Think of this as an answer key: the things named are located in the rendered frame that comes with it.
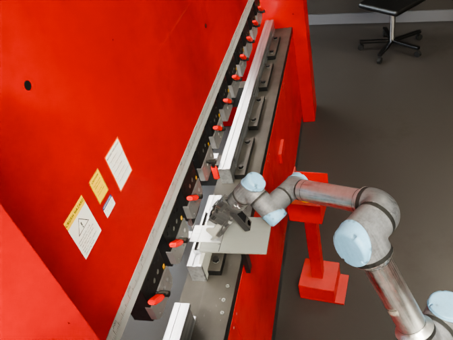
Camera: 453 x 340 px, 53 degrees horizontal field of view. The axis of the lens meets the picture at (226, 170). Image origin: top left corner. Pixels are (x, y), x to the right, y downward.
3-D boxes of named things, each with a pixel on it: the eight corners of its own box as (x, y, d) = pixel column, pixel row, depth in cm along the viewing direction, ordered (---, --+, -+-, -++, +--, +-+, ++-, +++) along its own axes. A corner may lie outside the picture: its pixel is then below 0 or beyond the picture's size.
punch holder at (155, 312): (160, 323, 134) (141, 290, 124) (133, 321, 136) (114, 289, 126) (174, 280, 145) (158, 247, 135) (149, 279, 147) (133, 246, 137)
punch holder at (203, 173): (206, 183, 177) (196, 150, 167) (186, 184, 180) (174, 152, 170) (215, 159, 188) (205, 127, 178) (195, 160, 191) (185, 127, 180)
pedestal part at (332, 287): (344, 305, 256) (343, 293, 249) (300, 297, 266) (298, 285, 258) (348, 276, 270) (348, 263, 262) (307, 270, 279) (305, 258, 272)
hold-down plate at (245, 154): (245, 179, 221) (244, 174, 219) (234, 179, 222) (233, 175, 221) (255, 141, 243) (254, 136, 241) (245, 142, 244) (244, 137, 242)
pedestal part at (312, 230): (322, 278, 258) (314, 212, 224) (311, 276, 260) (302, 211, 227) (324, 270, 262) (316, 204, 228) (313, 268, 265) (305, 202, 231)
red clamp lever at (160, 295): (156, 299, 123) (170, 289, 132) (142, 299, 124) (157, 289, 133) (156, 306, 123) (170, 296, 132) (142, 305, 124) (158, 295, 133)
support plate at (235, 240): (266, 254, 169) (266, 253, 168) (199, 252, 176) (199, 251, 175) (272, 218, 182) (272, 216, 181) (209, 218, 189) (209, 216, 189)
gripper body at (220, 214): (211, 206, 176) (226, 189, 168) (230, 216, 178) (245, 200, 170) (206, 221, 171) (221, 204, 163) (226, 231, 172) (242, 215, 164)
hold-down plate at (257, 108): (257, 129, 250) (257, 125, 248) (248, 130, 251) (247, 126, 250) (265, 100, 272) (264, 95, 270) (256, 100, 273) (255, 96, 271)
